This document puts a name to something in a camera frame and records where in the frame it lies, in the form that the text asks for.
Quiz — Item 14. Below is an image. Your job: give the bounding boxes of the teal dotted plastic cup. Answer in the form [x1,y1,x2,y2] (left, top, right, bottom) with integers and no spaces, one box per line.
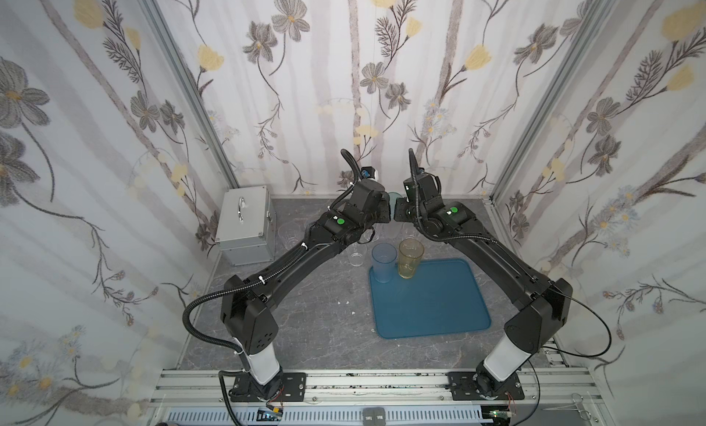
[388,192,402,222]

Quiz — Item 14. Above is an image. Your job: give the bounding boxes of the yellow plastic cup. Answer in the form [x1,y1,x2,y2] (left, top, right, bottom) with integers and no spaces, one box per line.
[397,238,425,279]

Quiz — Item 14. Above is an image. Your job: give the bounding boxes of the blue plastic cup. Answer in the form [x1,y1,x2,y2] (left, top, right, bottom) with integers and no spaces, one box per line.
[371,243,397,284]

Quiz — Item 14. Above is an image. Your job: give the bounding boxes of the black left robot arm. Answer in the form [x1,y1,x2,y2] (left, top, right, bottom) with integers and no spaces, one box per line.
[221,179,390,387]

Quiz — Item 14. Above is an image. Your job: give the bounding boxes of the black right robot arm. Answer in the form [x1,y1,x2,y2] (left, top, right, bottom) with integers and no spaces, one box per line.
[395,166,573,396]

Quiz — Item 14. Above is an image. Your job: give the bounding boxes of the teal plastic tray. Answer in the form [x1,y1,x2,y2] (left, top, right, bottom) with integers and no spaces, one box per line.
[369,259,492,340]

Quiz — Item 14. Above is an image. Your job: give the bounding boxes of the clear small round cup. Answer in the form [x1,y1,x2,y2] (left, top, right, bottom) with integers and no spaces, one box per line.
[347,244,367,267]

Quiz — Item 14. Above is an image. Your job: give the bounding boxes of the clear faceted cup far left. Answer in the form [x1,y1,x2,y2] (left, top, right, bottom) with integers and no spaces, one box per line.
[278,222,303,251]

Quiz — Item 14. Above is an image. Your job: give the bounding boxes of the silver aluminium case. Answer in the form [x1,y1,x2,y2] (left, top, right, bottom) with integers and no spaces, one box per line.
[216,185,276,266]

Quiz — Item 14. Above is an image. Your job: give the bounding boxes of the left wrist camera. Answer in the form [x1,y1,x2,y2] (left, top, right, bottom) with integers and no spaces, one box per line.
[360,166,379,181]

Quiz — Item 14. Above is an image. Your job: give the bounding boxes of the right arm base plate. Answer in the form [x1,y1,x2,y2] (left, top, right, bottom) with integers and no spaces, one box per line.
[447,371,525,401]

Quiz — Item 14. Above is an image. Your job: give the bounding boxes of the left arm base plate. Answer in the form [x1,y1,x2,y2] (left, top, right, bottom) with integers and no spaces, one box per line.
[226,372,307,402]

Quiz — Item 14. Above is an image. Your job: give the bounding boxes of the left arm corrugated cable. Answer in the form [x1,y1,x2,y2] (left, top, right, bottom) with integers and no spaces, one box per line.
[181,148,365,426]

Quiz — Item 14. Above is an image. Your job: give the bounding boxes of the aluminium mounting rail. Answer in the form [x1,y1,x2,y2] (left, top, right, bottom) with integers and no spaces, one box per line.
[147,366,614,425]

